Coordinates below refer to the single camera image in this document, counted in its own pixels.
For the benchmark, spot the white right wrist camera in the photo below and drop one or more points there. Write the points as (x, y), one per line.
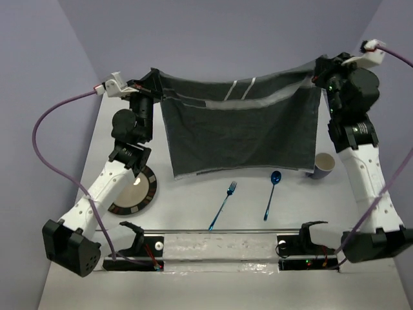
(371, 55)

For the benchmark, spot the grey striped cloth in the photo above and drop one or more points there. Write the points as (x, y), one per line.
(266, 121)

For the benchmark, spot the blue metallic fork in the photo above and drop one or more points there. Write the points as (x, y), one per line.
(230, 192)

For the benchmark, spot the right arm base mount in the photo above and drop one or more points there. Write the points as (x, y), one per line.
(297, 253)

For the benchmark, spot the blue metallic spoon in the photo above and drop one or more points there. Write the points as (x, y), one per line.
(275, 178)

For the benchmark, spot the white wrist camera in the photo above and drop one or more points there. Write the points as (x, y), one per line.
(371, 55)
(114, 86)

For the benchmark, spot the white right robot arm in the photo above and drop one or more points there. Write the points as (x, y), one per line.
(379, 233)

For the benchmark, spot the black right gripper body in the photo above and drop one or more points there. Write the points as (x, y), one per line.
(333, 78)

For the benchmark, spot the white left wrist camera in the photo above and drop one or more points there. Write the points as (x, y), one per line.
(114, 86)

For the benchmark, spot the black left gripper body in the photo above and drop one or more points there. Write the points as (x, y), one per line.
(141, 104)

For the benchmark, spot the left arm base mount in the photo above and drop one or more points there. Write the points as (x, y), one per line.
(136, 251)

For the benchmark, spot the purple mug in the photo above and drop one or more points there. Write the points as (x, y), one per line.
(323, 166)

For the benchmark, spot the dark rimmed dinner plate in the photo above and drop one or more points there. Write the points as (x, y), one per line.
(136, 196)

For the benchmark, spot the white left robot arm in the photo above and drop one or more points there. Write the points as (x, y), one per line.
(78, 240)

